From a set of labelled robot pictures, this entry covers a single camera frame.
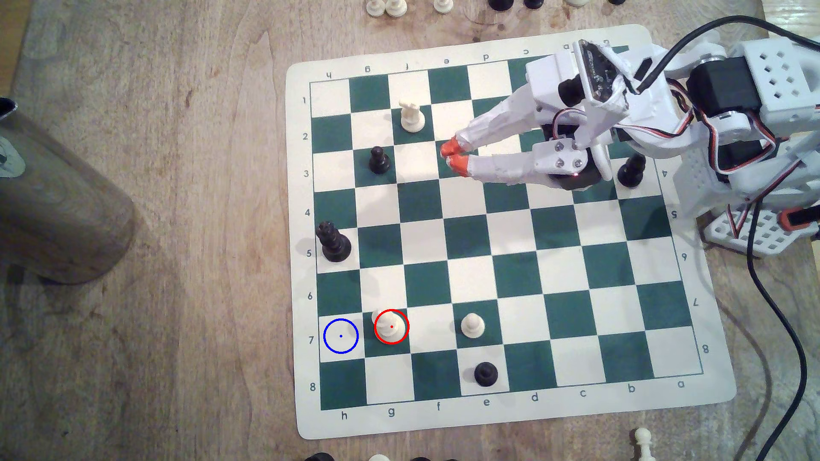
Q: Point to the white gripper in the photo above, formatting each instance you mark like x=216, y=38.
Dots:
x=555, y=157

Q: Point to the white chess piece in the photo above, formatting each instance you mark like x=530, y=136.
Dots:
x=576, y=2
x=375, y=6
x=396, y=6
x=443, y=5
x=379, y=458

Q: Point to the white chess bishop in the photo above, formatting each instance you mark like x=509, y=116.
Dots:
x=391, y=328

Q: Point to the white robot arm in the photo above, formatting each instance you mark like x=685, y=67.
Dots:
x=778, y=70

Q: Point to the black chess bishop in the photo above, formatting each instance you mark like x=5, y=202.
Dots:
x=631, y=173

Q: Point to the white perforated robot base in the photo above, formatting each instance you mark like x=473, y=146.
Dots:
x=769, y=240

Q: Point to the black chess queen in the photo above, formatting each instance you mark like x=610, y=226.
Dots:
x=334, y=246

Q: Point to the green and white chess mat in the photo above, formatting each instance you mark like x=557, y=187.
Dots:
x=512, y=275

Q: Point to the black camera circuit board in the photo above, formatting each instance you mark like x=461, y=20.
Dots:
x=599, y=70

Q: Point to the orange table clamp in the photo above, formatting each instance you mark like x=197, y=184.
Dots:
x=791, y=219

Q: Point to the white chess knight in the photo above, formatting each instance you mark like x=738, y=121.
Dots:
x=412, y=118

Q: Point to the grey metal cylinder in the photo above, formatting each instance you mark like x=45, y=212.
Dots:
x=57, y=205

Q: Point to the small black chess pawn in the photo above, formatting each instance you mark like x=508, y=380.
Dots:
x=379, y=161

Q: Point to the white chess pawn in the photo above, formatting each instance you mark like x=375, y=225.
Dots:
x=473, y=326
x=644, y=443

